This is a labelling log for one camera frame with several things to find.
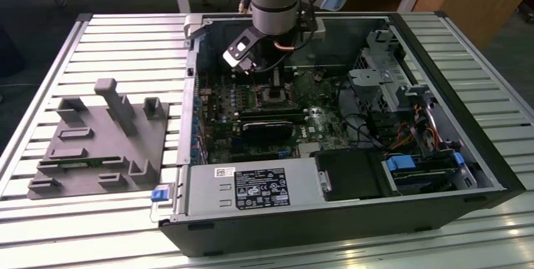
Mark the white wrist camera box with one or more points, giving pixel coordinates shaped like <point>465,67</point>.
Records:
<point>238,50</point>

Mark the black graphics card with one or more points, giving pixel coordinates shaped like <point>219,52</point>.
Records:
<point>268,131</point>

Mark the green motherboard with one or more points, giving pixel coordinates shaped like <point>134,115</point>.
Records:
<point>321,125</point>

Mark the black plastic fan shroud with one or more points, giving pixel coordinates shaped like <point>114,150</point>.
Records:
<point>354,172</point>

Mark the silver chipset heatsink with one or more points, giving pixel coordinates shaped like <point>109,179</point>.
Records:
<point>310,149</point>

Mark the grey parts rack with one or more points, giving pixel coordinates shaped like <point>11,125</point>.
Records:
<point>105,144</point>

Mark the black open PC case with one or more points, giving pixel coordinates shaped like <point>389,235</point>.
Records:
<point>292,234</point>

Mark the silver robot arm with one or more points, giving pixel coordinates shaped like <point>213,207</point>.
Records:
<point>273,0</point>

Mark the metal drive cage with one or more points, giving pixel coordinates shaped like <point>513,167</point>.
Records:
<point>368,78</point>

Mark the green RAM stick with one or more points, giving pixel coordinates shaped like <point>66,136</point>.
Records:
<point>94,163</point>

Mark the black RAM stick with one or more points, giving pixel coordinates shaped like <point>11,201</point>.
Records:
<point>272,112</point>
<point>273,118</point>

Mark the blue bay clip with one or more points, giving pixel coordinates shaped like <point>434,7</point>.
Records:
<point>458,159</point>

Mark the grey power supply unit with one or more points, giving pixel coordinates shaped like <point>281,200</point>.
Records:
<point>209,194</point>

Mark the brown wooden cabinet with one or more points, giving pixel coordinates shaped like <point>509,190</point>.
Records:
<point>480,0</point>

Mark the hard disk in blue carrier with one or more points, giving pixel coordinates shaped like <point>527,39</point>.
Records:
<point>401,162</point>

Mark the blue case latch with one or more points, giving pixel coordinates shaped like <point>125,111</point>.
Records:
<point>159,195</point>

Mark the CPU socket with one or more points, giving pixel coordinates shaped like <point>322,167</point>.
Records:
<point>262,101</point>

